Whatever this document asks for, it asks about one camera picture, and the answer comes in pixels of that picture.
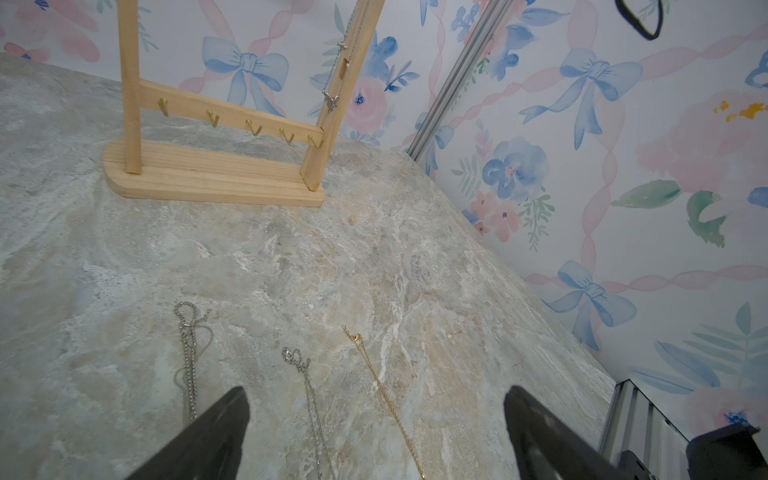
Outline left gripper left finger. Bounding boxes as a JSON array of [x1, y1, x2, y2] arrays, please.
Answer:
[[128, 386, 250, 480]]

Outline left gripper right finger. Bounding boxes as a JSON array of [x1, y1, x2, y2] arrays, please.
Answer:
[[504, 385, 627, 479]]

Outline silver star pendant necklace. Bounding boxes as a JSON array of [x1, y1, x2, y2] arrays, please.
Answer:
[[281, 346, 337, 480]]

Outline silver chain necklace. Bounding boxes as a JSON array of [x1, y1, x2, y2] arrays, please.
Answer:
[[172, 301, 211, 424]]

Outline gold chain necklace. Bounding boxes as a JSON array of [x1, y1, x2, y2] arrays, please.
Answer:
[[341, 325, 428, 480]]

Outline wooden jewelry display stand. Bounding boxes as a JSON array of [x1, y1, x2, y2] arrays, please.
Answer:
[[102, 1, 384, 207]]

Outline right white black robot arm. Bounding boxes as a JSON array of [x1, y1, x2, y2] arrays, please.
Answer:
[[602, 423, 767, 479]]

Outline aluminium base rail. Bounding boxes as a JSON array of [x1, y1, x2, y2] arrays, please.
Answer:
[[598, 380, 689, 480]]

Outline right aluminium corner post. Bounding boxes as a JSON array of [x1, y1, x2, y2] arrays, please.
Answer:
[[406, 1, 514, 165]]

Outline silver cross pendant necklace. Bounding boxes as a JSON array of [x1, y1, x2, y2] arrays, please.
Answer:
[[320, 0, 370, 114]]

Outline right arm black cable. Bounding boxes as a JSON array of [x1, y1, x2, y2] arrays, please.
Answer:
[[613, 0, 666, 42]]

